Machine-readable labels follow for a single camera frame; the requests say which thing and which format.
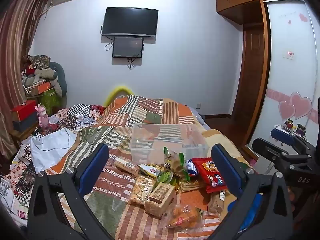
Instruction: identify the yellow white snack packet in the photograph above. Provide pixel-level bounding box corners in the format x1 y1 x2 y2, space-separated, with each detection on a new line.
138 164 162 181

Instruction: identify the pink toy figure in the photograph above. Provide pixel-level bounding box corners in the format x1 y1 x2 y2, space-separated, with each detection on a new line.
34 104 50 131

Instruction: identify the brown biscuit packet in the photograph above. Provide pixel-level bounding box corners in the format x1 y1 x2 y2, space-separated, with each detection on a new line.
207 190 226 215

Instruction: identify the dark grey box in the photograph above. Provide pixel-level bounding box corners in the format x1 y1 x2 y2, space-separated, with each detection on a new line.
12 115 38 132

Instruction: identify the clear plastic storage box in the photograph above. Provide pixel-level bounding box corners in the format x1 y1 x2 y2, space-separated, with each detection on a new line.
129 123 209 164

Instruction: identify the dark patterned cloth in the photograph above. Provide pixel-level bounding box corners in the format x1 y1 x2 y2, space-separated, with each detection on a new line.
27 54 51 68

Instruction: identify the blue white snack packet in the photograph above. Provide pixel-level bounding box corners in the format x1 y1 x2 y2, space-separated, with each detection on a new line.
186 159 201 177

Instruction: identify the wooden stool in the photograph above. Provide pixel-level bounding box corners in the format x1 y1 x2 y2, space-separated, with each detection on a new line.
10 127 38 147

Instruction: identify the yellow foam guard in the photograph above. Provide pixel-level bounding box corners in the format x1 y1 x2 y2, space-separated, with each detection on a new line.
104 86 133 106

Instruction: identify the black wall television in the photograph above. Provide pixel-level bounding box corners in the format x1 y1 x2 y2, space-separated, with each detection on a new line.
102 7 159 37

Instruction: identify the green jelly cup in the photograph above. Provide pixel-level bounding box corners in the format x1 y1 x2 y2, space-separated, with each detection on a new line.
157 171 175 183

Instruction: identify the striped brown curtain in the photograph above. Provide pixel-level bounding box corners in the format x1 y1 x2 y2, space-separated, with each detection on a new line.
0 0 52 160

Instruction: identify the red snack packet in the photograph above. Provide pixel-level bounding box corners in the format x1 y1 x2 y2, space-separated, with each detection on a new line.
192 157 227 193

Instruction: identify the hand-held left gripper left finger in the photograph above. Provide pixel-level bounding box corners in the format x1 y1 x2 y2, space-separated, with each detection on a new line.
27 144 110 240

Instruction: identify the striped patchwork blanket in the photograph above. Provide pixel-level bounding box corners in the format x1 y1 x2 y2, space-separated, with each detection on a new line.
45 95 240 240

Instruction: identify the red box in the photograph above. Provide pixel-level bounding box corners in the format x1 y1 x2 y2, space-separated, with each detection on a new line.
10 100 38 122

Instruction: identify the green cardboard box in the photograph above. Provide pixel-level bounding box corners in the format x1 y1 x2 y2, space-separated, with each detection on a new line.
41 87 62 116

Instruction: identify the clear cracker packet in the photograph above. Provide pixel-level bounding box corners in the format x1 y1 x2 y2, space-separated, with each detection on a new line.
129 174 157 206

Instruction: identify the orange bread packet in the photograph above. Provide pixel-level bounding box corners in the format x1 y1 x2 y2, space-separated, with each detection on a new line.
165 203 208 231

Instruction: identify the brown printed cake packet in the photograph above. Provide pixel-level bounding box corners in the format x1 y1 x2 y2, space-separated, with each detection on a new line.
144 182 176 218

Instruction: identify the white cloth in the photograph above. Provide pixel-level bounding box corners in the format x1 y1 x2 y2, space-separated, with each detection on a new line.
30 127 78 173

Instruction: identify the white sliding wardrobe door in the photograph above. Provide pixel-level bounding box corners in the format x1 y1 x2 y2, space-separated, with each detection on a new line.
265 0 320 145

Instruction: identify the white bedside cabinet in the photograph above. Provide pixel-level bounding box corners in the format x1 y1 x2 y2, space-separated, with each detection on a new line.
246 144 273 176

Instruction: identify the floral patchwork cloth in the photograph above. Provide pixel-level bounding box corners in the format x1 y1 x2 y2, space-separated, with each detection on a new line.
4 150 38 207

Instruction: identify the orange cardboard box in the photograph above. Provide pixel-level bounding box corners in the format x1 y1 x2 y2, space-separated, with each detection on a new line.
28 81 52 96

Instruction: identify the beige fleece blanket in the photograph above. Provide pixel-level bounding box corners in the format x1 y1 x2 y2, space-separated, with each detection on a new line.
201 129 253 172

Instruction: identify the checkered patchwork quilt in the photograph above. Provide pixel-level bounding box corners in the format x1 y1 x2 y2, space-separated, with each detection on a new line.
49 104 106 132

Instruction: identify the wooden door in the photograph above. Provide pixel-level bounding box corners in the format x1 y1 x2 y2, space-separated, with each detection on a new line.
231 27 266 131

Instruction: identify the long cracker bar packet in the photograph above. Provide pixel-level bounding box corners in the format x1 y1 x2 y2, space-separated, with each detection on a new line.
114 156 141 175

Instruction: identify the wooden wardrobe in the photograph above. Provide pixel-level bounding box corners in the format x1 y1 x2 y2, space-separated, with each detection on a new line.
215 0 310 155

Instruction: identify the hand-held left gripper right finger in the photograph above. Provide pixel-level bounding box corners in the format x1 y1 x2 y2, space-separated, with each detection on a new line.
211 144 294 240

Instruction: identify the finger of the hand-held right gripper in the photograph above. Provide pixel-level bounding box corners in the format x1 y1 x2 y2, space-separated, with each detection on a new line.
252 137 311 166
271 127 308 147

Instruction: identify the green-edged clear biscuit packet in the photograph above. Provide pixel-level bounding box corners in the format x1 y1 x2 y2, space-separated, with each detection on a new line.
163 147 191 183

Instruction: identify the layered cookie packet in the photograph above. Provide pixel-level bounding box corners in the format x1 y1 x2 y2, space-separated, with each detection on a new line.
178 179 201 193

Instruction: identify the pink heart sticker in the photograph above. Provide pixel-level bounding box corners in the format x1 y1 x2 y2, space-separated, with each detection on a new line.
278 100 297 121
290 92 313 120

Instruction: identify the small black monitor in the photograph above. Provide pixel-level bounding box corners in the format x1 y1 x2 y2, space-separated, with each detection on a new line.
112 36 145 58

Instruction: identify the grey bed sheet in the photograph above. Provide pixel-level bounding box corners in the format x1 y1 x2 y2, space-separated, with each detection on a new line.
187 106 208 128

